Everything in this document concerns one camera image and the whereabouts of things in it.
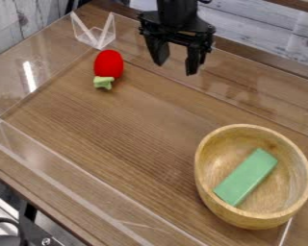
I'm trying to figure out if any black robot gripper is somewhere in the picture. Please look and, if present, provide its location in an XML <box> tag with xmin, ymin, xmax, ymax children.
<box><xmin>137</xmin><ymin>0</ymin><xmax>216</xmax><ymax>76</ymax></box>

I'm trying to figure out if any red plush strawberry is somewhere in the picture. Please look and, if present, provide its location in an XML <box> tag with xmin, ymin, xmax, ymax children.
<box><xmin>93</xmin><ymin>50</ymin><xmax>124</xmax><ymax>90</ymax></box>

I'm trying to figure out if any clear acrylic table fence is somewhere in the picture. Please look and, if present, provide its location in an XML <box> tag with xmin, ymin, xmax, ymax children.
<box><xmin>0</xmin><ymin>16</ymin><xmax>308</xmax><ymax>246</ymax></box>

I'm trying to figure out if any wooden bowl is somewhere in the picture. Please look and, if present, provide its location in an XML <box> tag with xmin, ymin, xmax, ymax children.
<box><xmin>193</xmin><ymin>124</ymin><xmax>308</xmax><ymax>230</ymax></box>

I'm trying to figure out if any green rectangular block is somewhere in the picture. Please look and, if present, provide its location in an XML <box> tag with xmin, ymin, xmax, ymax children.
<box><xmin>213</xmin><ymin>148</ymin><xmax>279</xmax><ymax>207</ymax></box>

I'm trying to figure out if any clear acrylic corner bracket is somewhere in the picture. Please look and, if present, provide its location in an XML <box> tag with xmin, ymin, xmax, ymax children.
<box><xmin>70</xmin><ymin>12</ymin><xmax>116</xmax><ymax>50</ymax></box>

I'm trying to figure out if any black table leg bracket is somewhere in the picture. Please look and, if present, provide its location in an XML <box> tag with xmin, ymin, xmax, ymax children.
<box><xmin>18</xmin><ymin>200</ymin><xmax>65</xmax><ymax>246</ymax></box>

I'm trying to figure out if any black cable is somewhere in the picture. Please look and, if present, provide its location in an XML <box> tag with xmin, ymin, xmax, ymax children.
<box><xmin>0</xmin><ymin>216</ymin><xmax>29</xmax><ymax>246</ymax></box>

